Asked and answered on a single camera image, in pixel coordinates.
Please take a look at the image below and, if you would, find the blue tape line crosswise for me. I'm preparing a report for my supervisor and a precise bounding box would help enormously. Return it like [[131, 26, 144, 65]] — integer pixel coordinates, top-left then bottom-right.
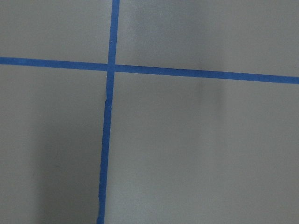
[[0, 57, 299, 84]]

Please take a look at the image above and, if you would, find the blue tape line lengthwise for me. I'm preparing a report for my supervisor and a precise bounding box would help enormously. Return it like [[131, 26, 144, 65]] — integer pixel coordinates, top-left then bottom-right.
[[96, 0, 120, 224]]

